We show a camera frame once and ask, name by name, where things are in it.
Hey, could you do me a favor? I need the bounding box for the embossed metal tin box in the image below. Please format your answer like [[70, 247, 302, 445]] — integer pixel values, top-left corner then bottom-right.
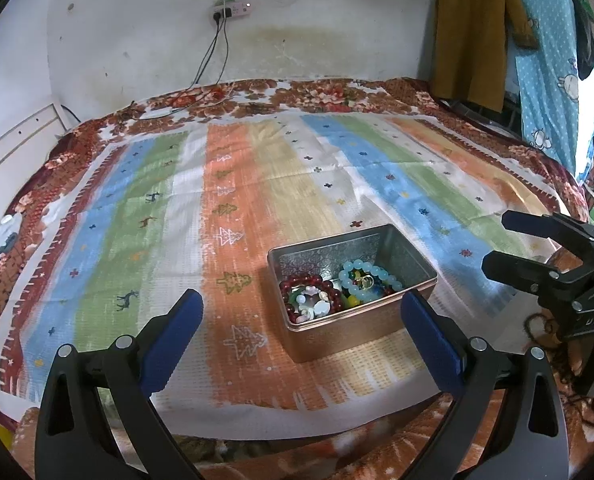
[[267, 224, 438, 364]]

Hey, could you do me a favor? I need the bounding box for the multicolour glass bead bracelet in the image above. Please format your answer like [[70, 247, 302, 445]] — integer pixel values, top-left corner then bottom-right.
[[344, 269, 385, 308]]

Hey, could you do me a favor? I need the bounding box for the dark hanging clothing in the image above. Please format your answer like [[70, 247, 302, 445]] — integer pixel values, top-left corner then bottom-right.
[[560, 0, 594, 81]]

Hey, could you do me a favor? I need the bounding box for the pastel shell bead bracelet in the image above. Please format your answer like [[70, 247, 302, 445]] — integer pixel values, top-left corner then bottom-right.
[[294, 285, 330, 323]]

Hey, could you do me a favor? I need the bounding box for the blue printed hanging sheet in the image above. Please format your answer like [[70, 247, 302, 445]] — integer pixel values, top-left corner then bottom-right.
[[504, 0, 594, 181]]

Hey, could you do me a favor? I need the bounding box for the light blue bead bracelet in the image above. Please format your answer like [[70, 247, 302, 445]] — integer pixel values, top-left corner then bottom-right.
[[338, 259, 407, 302]]

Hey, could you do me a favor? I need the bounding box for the pink power strip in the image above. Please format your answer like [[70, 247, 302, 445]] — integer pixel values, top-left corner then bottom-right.
[[212, 2, 253, 22]]

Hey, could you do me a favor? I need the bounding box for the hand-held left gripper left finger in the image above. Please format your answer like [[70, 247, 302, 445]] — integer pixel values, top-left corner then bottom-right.
[[34, 288, 204, 480]]

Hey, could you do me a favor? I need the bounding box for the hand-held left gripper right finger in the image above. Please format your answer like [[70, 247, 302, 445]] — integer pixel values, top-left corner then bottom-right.
[[399, 290, 570, 480]]

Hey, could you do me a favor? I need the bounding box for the black power cable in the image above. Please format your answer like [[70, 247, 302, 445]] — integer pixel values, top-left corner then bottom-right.
[[216, 20, 230, 85], [189, 19, 220, 88]]

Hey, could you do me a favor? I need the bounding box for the black metal rack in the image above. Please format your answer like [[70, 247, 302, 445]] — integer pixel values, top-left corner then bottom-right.
[[447, 95, 523, 136]]

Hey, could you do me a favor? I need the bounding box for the mustard hanging garment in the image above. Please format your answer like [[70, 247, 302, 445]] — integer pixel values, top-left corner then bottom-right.
[[429, 0, 538, 113]]

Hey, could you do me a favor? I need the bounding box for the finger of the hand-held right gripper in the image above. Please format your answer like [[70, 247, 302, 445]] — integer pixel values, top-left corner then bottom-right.
[[481, 251, 594, 307], [501, 210, 594, 257]]

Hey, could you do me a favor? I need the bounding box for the striped printed blanket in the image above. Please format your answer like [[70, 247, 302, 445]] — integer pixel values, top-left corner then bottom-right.
[[0, 110, 563, 416]]

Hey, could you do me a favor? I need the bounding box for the red bead bracelet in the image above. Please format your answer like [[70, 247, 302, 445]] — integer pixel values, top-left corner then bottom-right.
[[279, 274, 342, 322]]

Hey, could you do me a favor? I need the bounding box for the white bed headboard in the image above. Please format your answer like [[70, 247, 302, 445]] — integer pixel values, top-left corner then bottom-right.
[[0, 102, 70, 191]]

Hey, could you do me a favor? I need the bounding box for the brown floral bedsheet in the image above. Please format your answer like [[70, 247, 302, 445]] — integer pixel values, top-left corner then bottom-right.
[[0, 76, 594, 480]]

